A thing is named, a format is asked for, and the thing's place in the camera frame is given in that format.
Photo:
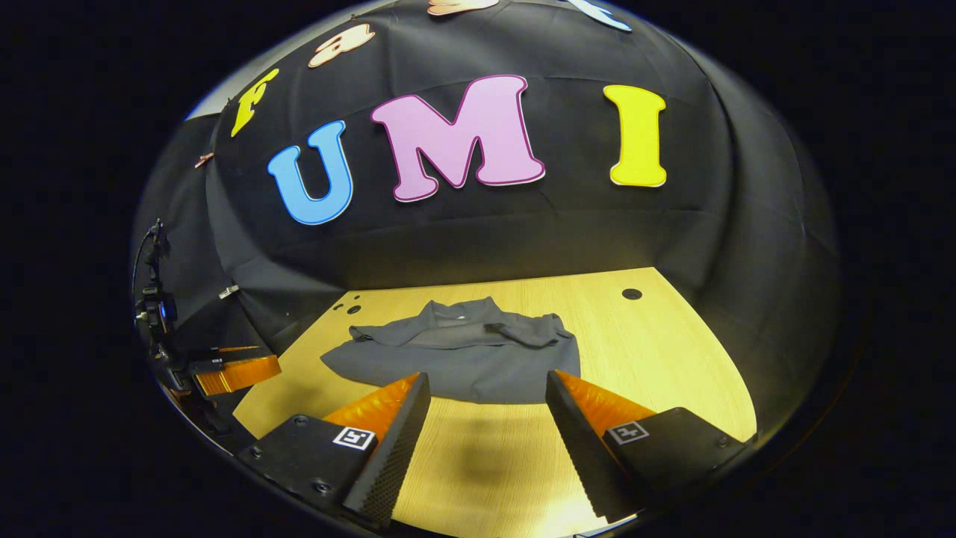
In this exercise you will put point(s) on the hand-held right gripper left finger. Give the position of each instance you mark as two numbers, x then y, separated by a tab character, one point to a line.
396	448

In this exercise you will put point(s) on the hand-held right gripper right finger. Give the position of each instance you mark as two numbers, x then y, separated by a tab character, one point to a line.
579	448

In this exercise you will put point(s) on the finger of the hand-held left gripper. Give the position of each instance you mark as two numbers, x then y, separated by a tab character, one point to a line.
239	373
237	348

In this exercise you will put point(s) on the grey button shirt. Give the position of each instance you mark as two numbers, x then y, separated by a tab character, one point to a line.
463	359

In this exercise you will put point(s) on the small silver cloth clip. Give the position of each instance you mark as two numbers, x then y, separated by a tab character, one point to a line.
228	291

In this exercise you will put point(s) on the small copper cloth clip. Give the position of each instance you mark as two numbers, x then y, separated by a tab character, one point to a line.
203	159

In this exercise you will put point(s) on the black backdrop cloth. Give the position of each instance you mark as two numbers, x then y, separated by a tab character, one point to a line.
523	239

